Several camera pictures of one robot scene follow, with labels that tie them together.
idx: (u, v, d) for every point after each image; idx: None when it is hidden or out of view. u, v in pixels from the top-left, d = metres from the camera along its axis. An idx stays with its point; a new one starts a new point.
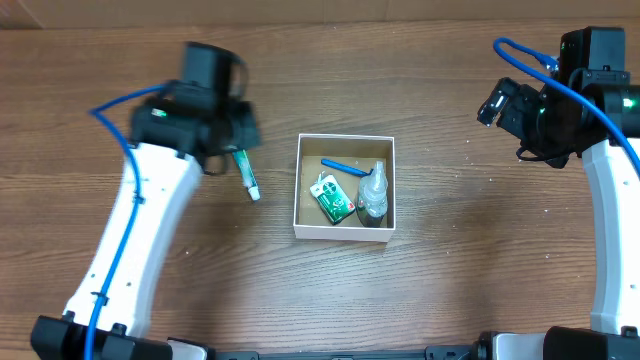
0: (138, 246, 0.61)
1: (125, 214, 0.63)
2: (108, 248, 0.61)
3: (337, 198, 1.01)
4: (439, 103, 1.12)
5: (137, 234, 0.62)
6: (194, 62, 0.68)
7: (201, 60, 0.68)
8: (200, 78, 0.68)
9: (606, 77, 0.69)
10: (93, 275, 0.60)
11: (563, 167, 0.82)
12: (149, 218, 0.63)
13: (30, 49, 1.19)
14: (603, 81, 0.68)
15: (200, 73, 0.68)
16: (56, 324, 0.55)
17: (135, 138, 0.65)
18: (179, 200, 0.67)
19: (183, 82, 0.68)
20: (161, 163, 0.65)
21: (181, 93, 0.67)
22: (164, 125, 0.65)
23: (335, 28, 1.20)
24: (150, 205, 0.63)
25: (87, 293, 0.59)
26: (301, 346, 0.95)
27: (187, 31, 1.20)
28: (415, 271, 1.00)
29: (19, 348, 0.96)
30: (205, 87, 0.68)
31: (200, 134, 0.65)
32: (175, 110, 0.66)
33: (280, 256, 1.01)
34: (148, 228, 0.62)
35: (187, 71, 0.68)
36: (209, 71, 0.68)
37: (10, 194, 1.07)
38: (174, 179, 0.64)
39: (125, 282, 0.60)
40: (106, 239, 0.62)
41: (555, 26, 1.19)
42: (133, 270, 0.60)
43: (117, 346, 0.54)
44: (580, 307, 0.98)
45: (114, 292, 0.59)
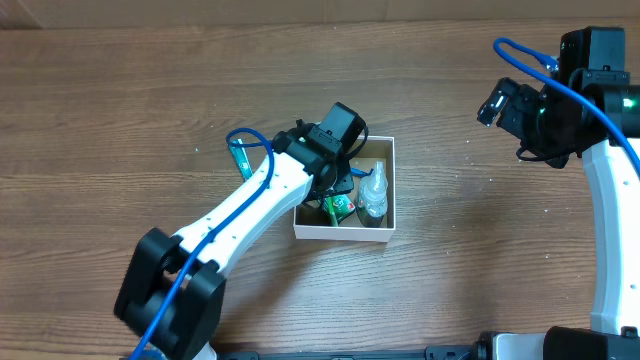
0: (252, 216, 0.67)
1: (249, 190, 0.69)
2: (229, 206, 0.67)
3: (337, 198, 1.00)
4: (438, 103, 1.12)
5: (255, 208, 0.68)
6: (335, 115, 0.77)
7: (344, 115, 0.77)
8: (336, 129, 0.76)
9: (606, 77, 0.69)
10: (209, 218, 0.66)
11: (563, 167, 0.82)
12: (267, 202, 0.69)
13: (30, 49, 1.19)
14: (603, 81, 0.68)
15: (337, 126, 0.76)
16: (167, 239, 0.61)
17: (277, 146, 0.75)
18: (285, 204, 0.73)
19: (322, 127, 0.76)
20: (291, 169, 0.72)
21: (317, 133, 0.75)
22: (296, 152, 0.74)
23: (335, 28, 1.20)
24: (271, 194, 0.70)
25: (197, 229, 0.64)
26: (302, 346, 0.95)
27: (187, 30, 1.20)
28: (415, 271, 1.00)
29: (19, 348, 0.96)
30: (336, 138, 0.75)
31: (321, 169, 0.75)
32: (309, 144, 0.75)
33: (280, 257, 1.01)
34: (262, 209, 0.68)
35: (326, 121, 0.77)
36: (344, 128, 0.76)
37: (9, 194, 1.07)
38: (296, 182, 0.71)
39: (232, 235, 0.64)
40: (230, 200, 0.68)
41: (556, 26, 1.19)
42: (242, 229, 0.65)
43: (208, 278, 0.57)
44: (580, 307, 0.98)
45: (222, 238, 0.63)
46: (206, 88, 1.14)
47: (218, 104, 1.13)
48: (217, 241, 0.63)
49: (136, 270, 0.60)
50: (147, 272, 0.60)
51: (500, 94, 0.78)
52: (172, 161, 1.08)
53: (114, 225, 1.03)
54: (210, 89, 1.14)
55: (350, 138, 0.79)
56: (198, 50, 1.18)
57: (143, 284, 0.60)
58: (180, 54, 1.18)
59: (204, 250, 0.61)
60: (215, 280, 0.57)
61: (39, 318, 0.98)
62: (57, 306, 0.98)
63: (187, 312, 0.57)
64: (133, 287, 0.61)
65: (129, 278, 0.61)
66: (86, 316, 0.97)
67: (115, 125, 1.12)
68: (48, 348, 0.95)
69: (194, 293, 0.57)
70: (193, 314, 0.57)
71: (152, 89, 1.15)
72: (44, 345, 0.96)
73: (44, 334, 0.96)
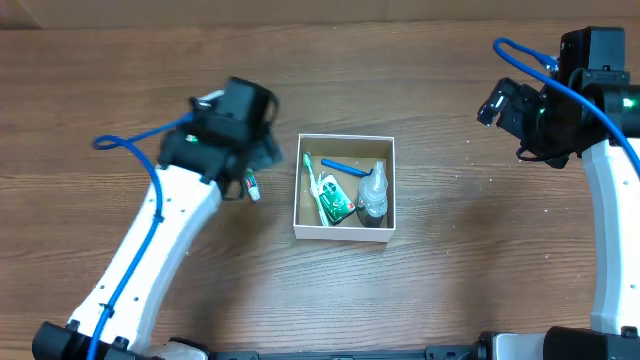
0: (153, 263, 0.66)
1: (141, 231, 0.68)
2: (123, 258, 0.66)
3: (337, 198, 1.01)
4: (438, 103, 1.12)
5: (153, 251, 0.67)
6: (232, 94, 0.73)
7: (239, 92, 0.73)
8: (235, 110, 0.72)
9: (606, 76, 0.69)
10: (103, 287, 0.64)
11: (563, 167, 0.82)
12: (165, 237, 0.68)
13: (30, 49, 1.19)
14: (603, 81, 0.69)
15: (235, 104, 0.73)
16: (60, 337, 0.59)
17: (161, 160, 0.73)
18: (192, 226, 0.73)
19: (221, 110, 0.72)
20: (186, 186, 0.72)
21: (217, 118, 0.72)
22: (198, 149, 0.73)
23: (335, 28, 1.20)
24: (167, 225, 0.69)
25: (96, 301, 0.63)
26: (301, 345, 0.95)
27: (187, 31, 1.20)
28: (414, 271, 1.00)
29: (19, 348, 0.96)
30: (239, 121, 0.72)
31: (226, 162, 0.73)
32: (206, 136, 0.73)
33: (280, 256, 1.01)
34: (163, 246, 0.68)
35: (224, 100, 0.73)
36: (245, 105, 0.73)
37: (9, 194, 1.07)
38: (192, 202, 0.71)
39: (132, 297, 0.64)
40: (121, 256, 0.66)
41: (555, 26, 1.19)
42: (141, 287, 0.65)
43: (116, 357, 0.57)
44: (579, 307, 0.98)
45: (123, 304, 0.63)
46: (206, 88, 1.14)
47: None
48: (118, 312, 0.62)
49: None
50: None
51: (500, 94, 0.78)
52: None
53: (114, 225, 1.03)
54: (210, 89, 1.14)
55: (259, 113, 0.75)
56: (198, 50, 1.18)
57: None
58: (180, 54, 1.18)
59: (105, 327, 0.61)
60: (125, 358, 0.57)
61: (39, 318, 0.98)
62: (57, 306, 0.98)
63: None
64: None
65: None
66: None
67: (115, 125, 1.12)
68: None
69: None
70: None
71: (152, 90, 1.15)
72: None
73: None
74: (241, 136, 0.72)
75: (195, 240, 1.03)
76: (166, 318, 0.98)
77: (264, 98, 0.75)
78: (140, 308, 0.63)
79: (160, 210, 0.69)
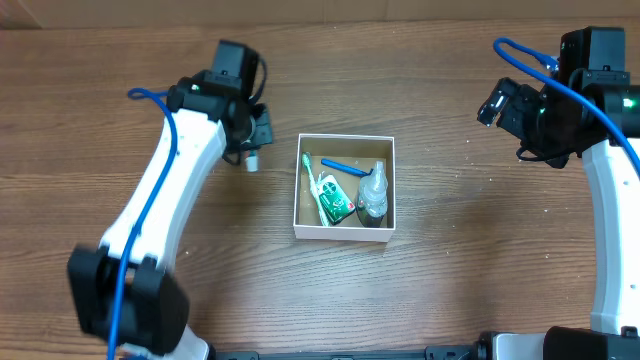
0: (173, 191, 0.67)
1: (160, 163, 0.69)
2: (143, 191, 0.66)
3: (337, 198, 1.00)
4: (438, 103, 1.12)
5: (171, 180, 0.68)
6: (224, 53, 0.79)
7: (235, 50, 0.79)
8: (231, 68, 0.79)
9: (607, 76, 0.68)
10: (128, 212, 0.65)
11: (563, 167, 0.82)
12: (182, 169, 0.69)
13: (30, 48, 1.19)
14: (604, 80, 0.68)
15: (232, 63, 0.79)
16: (95, 254, 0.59)
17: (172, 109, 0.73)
18: (205, 163, 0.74)
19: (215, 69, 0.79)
20: (197, 125, 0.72)
21: (213, 77, 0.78)
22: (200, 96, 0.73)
23: (335, 28, 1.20)
24: (183, 161, 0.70)
25: (121, 226, 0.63)
26: (301, 346, 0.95)
27: (187, 30, 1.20)
28: (415, 271, 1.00)
29: (19, 348, 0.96)
30: (233, 76, 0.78)
31: (229, 108, 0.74)
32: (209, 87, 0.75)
33: (280, 256, 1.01)
34: (180, 179, 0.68)
35: (218, 62, 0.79)
36: (238, 64, 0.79)
37: (9, 194, 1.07)
38: (205, 138, 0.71)
39: (157, 220, 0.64)
40: (141, 188, 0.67)
41: (556, 25, 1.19)
42: (163, 210, 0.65)
43: (150, 273, 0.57)
44: (580, 307, 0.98)
45: (148, 227, 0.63)
46: None
47: None
48: (145, 231, 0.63)
49: (81, 294, 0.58)
50: (91, 292, 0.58)
51: (500, 94, 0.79)
52: None
53: None
54: None
55: (249, 72, 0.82)
56: (198, 50, 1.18)
57: (94, 303, 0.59)
58: (180, 54, 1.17)
59: (135, 245, 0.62)
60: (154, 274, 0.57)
61: (39, 318, 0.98)
62: (58, 306, 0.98)
63: (147, 311, 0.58)
64: (87, 308, 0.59)
65: (79, 305, 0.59)
66: None
67: (115, 125, 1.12)
68: (47, 348, 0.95)
69: (141, 294, 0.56)
70: (152, 308, 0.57)
71: (152, 90, 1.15)
72: (44, 344, 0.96)
73: (44, 334, 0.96)
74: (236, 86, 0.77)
75: (195, 240, 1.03)
76: None
77: (253, 59, 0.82)
78: (165, 227, 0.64)
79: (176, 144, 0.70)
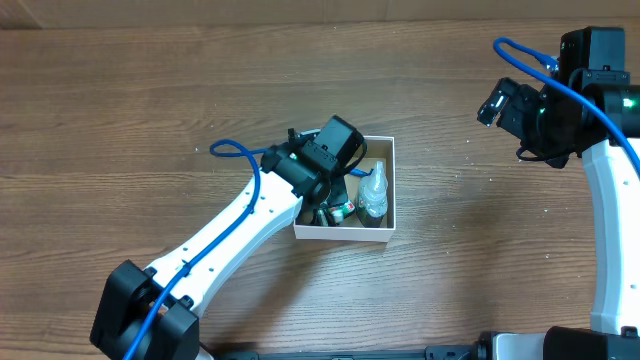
0: (236, 247, 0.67)
1: (234, 212, 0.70)
2: (210, 232, 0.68)
3: None
4: (438, 103, 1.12)
5: (237, 236, 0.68)
6: (332, 130, 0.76)
7: (343, 129, 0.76)
8: (332, 145, 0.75)
9: (607, 76, 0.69)
10: (186, 248, 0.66)
11: (562, 167, 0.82)
12: (251, 228, 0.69)
13: (29, 48, 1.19)
14: (604, 80, 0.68)
15: (334, 140, 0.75)
16: (140, 273, 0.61)
17: (266, 166, 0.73)
18: (276, 225, 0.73)
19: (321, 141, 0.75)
20: (280, 190, 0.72)
21: (315, 147, 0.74)
22: (294, 168, 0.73)
23: (335, 28, 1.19)
24: (256, 219, 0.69)
25: (174, 259, 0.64)
26: (302, 346, 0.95)
27: (187, 30, 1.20)
28: (415, 271, 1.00)
29: (19, 349, 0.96)
30: (332, 154, 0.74)
31: (315, 187, 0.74)
32: (308, 159, 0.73)
33: (280, 257, 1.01)
34: (247, 235, 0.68)
35: (324, 135, 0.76)
36: (340, 144, 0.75)
37: (9, 194, 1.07)
38: (283, 204, 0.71)
39: (209, 268, 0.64)
40: (209, 227, 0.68)
41: (556, 26, 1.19)
42: (218, 260, 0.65)
43: (182, 314, 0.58)
44: (580, 306, 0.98)
45: (198, 270, 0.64)
46: (206, 88, 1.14)
47: (218, 103, 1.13)
48: (194, 274, 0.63)
49: (112, 302, 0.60)
50: (121, 303, 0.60)
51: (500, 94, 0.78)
52: (172, 161, 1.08)
53: (113, 225, 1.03)
54: (210, 89, 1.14)
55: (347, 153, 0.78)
56: (198, 50, 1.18)
57: (118, 315, 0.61)
58: (180, 54, 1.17)
59: (178, 284, 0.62)
60: (187, 319, 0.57)
61: (39, 318, 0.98)
62: (58, 306, 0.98)
63: (162, 348, 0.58)
64: (111, 316, 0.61)
65: (104, 308, 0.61)
66: (86, 316, 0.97)
67: (115, 125, 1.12)
68: (47, 348, 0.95)
69: (166, 327, 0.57)
70: (169, 346, 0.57)
71: (152, 90, 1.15)
72: (44, 344, 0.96)
73: (44, 334, 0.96)
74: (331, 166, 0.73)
75: None
76: None
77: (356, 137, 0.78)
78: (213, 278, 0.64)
79: (253, 202, 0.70)
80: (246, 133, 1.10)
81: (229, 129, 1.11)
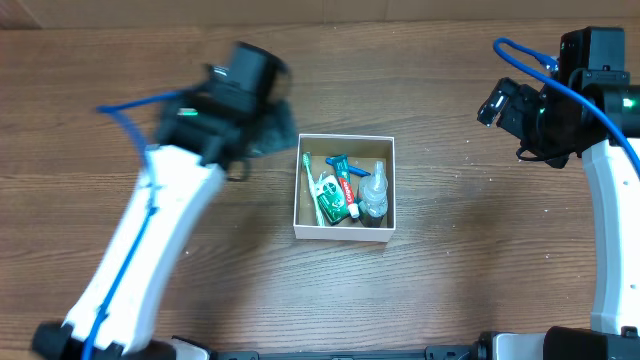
0: (149, 262, 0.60)
1: (134, 223, 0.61)
2: (117, 256, 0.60)
3: (336, 199, 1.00)
4: (438, 103, 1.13)
5: (147, 246, 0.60)
6: (240, 61, 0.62)
7: (251, 55, 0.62)
8: (243, 80, 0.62)
9: (607, 76, 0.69)
10: (97, 286, 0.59)
11: (563, 167, 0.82)
12: (161, 231, 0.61)
13: (29, 48, 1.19)
14: (603, 80, 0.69)
15: (244, 74, 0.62)
16: (60, 335, 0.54)
17: (161, 139, 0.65)
18: (192, 212, 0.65)
19: (232, 76, 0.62)
20: (181, 172, 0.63)
21: (224, 87, 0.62)
22: (199, 123, 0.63)
23: (335, 28, 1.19)
24: (159, 219, 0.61)
25: (86, 304, 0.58)
26: (301, 345, 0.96)
27: (187, 31, 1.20)
28: (415, 271, 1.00)
29: (19, 349, 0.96)
30: (244, 91, 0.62)
31: (229, 137, 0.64)
32: (213, 107, 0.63)
33: (281, 256, 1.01)
34: (158, 242, 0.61)
35: (233, 69, 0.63)
36: (252, 76, 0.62)
37: (10, 194, 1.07)
38: (189, 190, 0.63)
39: (128, 296, 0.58)
40: (113, 250, 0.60)
41: (556, 26, 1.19)
42: (136, 283, 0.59)
43: None
44: (580, 307, 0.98)
45: (118, 303, 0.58)
46: None
47: None
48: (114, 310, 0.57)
49: None
50: None
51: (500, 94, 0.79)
52: None
53: (114, 226, 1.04)
54: None
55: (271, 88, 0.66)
56: (198, 51, 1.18)
57: None
58: (180, 54, 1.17)
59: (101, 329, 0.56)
60: None
61: (40, 318, 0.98)
62: (58, 306, 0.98)
63: None
64: None
65: None
66: None
67: (115, 125, 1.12)
68: None
69: None
70: None
71: (152, 90, 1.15)
72: None
73: None
74: (247, 109, 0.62)
75: (195, 240, 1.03)
76: (167, 318, 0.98)
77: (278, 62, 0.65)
78: (137, 306, 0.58)
79: (153, 200, 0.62)
80: None
81: None
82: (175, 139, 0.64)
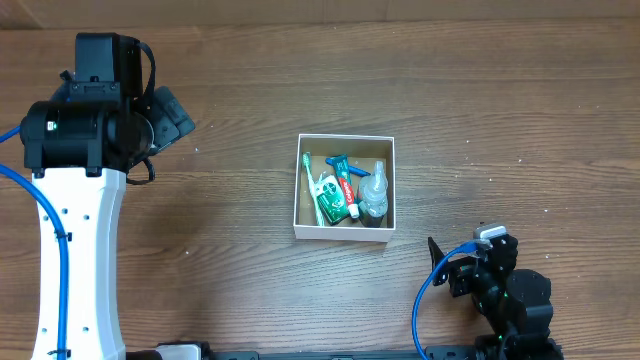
0: (86, 286, 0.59)
1: (53, 255, 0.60)
2: (49, 299, 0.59)
3: (336, 199, 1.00)
4: (439, 103, 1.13)
5: (78, 277, 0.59)
6: (92, 53, 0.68)
7: (99, 44, 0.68)
8: (101, 71, 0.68)
9: (535, 299, 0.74)
10: (45, 330, 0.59)
11: (452, 291, 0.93)
12: (83, 252, 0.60)
13: (29, 49, 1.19)
14: (532, 305, 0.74)
15: (102, 66, 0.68)
16: None
17: (32, 166, 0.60)
18: (111, 219, 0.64)
19: (82, 77, 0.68)
20: (80, 191, 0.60)
21: (80, 87, 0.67)
22: (67, 131, 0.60)
23: (335, 28, 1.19)
24: (78, 244, 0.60)
25: (42, 352, 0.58)
26: (302, 345, 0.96)
27: (187, 30, 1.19)
28: (414, 271, 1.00)
29: (20, 348, 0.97)
30: (107, 79, 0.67)
31: (107, 130, 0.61)
32: (72, 111, 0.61)
33: (280, 256, 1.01)
34: (87, 268, 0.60)
35: (87, 61, 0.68)
36: (110, 65, 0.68)
37: (9, 194, 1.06)
38: (95, 203, 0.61)
39: (81, 328, 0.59)
40: (44, 295, 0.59)
41: (556, 26, 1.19)
42: (84, 315, 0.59)
43: None
44: (579, 307, 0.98)
45: (72, 338, 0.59)
46: (206, 88, 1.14)
47: (218, 103, 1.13)
48: (72, 346, 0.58)
49: None
50: None
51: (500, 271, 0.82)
52: (172, 161, 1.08)
53: None
54: (209, 89, 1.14)
55: (129, 78, 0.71)
56: (198, 50, 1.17)
57: None
58: (180, 54, 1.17)
59: None
60: None
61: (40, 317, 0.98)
62: None
63: None
64: None
65: None
66: None
67: None
68: None
69: None
70: None
71: None
72: None
73: None
74: (116, 97, 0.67)
75: (196, 240, 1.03)
76: (167, 317, 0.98)
77: (129, 49, 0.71)
78: (94, 333, 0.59)
79: (60, 228, 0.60)
80: (246, 133, 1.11)
81: (229, 129, 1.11)
82: (50, 157, 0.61)
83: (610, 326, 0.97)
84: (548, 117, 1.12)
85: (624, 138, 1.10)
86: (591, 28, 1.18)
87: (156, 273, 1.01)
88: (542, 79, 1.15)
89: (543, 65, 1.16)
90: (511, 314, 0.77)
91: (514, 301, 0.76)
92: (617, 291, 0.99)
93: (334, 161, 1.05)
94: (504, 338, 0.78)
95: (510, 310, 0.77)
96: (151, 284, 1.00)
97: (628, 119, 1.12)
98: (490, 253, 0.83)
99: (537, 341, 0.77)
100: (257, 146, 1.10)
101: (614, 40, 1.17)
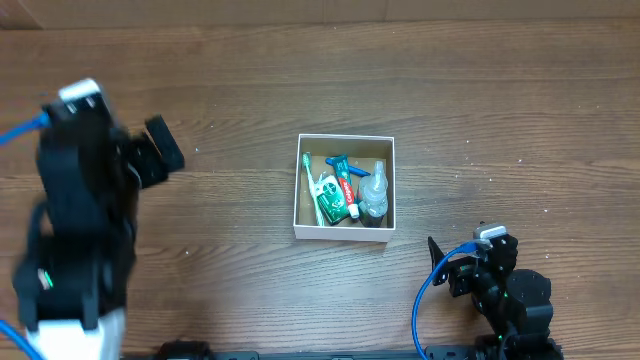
0: None
1: None
2: None
3: (336, 198, 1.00)
4: (439, 103, 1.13)
5: None
6: (62, 179, 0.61)
7: (66, 157, 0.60)
8: (78, 204, 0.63)
9: (535, 299, 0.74)
10: None
11: (451, 291, 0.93)
12: None
13: (29, 49, 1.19)
14: (532, 305, 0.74)
15: (79, 204, 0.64)
16: None
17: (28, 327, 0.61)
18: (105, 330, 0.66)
19: (58, 207, 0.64)
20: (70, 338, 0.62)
21: (59, 208, 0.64)
22: (58, 288, 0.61)
23: (335, 28, 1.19)
24: None
25: None
26: (301, 346, 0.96)
27: (187, 31, 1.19)
28: (414, 271, 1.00)
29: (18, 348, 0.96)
30: (84, 200, 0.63)
31: (102, 280, 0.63)
32: (63, 265, 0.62)
33: (280, 256, 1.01)
34: None
35: (60, 192, 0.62)
36: (86, 190, 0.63)
37: (8, 194, 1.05)
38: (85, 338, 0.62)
39: None
40: None
41: (556, 26, 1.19)
42: None
43: None
44: (579, 307, 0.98)
45: None
46: (206, 88, 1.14)
47: (218, 104, 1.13)
48: None
49: None
50: None
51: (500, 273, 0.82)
52: None
53: None
54: (209, 89, 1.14)
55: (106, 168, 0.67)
56: (198, 51, 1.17)
57: None
58: (180, 54, 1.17)
59: None
60: None
61: None
62: None
63: None
64: None
65: None
66: None
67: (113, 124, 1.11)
68: None
69: None
70: None
71: (152, 89, 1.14)
72: None
73: None
74: (101, 220, 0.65)
75: (195, 240, 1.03)
76: (166, 317, 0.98)
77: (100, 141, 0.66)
78: None
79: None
80: (246, 133, 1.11)
81: (229, 129, 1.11)
82: (43, 311, 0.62)
83: (610, 326, 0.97)
84: (548, 117, 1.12)
85: (624, 138, 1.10)
86: (591, 28, 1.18)
87: (155, 273, 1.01)
88: (542, 79, 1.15)
89: (543, 65, 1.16)
90: (510, 314, 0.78)
91: (514, 301, 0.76)
92: (616, 291, 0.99)
93: (334, 161, 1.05)
94: (504, 338, 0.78)
95: (510, 310, 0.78)
96: (151, 284, 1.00)
97: (627, 119, 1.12)
98: (489, 253, 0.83)
99: (536, 341, 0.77)
100: (256, 146, 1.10)
101: (614, 40, 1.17)
